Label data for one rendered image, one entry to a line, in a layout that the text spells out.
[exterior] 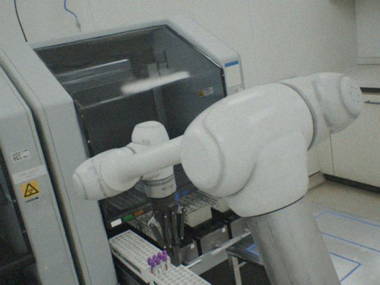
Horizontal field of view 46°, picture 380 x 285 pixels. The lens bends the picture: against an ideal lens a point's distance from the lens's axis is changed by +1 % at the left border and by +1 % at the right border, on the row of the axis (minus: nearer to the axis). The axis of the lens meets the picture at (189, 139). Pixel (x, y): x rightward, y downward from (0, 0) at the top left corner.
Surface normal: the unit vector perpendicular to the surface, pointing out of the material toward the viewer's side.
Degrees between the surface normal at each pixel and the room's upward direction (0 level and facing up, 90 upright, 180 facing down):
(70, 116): 90
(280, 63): 90
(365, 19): 90
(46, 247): 90
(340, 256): 0
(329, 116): 106
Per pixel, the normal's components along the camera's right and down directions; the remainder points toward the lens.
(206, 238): 0.56, 0.14
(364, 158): -0.81, 0.29
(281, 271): -0.59, 0.25
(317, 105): 0.45, -0.21
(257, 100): 0.15, -0.75
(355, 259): -0.17, -0.95
